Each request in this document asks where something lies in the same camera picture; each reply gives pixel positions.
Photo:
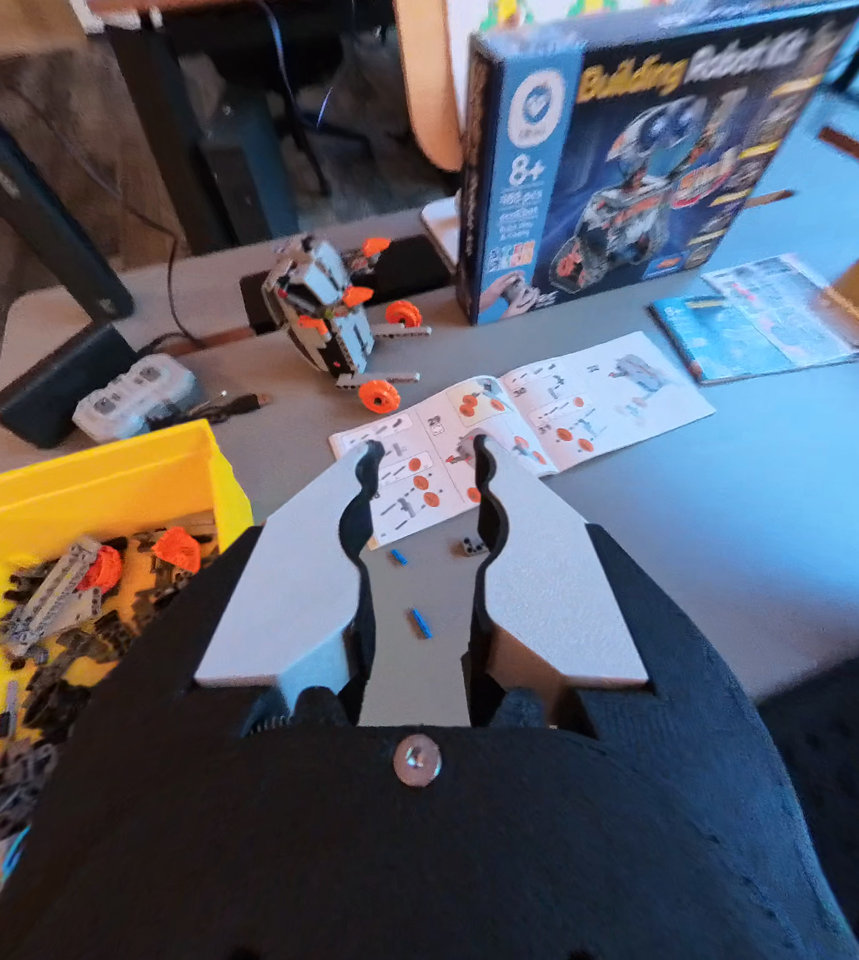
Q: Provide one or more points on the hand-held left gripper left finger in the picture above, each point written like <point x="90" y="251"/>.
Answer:
<point x="287" y="577"/>

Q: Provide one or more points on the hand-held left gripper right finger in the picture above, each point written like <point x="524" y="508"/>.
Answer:
<point x="549" y="592"/>

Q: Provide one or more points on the black angled connector piece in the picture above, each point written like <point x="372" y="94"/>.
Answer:
<point x="472" y="547"/>

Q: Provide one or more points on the long blue pin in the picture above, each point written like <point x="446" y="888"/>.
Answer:
<point x="420" y="623"/>

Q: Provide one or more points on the yellow plastic bin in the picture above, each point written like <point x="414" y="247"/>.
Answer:
<point x="99" y="480"/>

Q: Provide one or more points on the grey desk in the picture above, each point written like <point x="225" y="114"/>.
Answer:
<point x="699" y="525"/>

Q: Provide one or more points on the open white instruction booklet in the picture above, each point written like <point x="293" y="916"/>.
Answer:
<point x="624" y="390"/>

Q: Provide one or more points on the grey white remote control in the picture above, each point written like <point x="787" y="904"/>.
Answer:
<point x="137" y="394"/>

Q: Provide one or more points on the pile of building parts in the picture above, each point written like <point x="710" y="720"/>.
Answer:
<point x="62" y="660"/>

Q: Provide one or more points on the grey orange toy robot model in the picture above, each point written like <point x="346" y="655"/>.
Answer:
<point x="328" y="300"/>

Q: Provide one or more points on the blue booklet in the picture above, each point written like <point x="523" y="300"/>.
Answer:
<point x="714" y="341"/>

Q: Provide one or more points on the black floor mat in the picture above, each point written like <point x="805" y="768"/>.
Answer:
<point x="849" y="750"/>

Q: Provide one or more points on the white folded leaflet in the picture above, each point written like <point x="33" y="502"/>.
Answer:
<point x="774" y="300"/>

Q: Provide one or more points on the blue robot kit box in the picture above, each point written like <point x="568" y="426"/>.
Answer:
<point x="624" y="187"/>

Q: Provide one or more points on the pale wooden panel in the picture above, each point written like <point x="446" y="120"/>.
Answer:
<point x="429" y="90"/>

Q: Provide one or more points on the black desk frame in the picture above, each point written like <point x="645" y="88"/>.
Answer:
<point x="174" y="150"/>

